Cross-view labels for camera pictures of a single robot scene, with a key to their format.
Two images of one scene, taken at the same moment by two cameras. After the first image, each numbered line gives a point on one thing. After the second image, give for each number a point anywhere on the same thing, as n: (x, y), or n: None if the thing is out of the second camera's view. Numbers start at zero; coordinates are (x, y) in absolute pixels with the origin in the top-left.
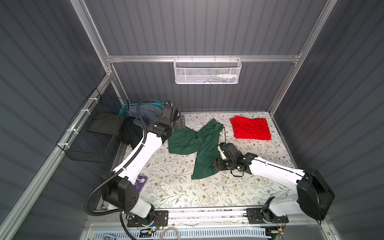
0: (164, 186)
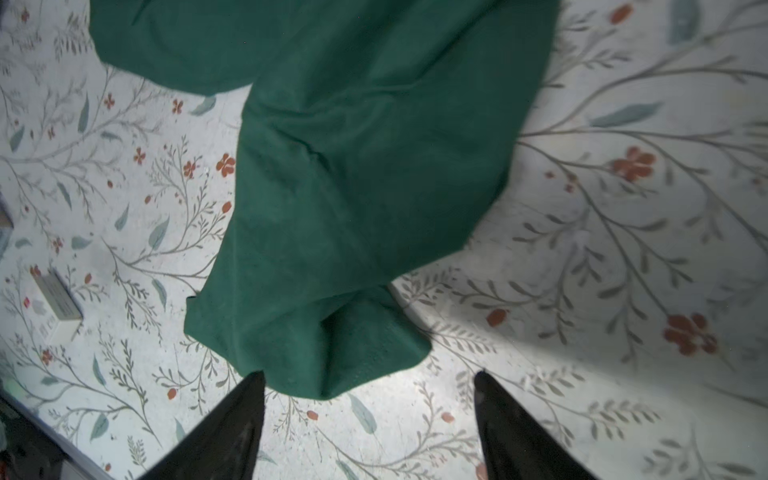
0: (55, 306)
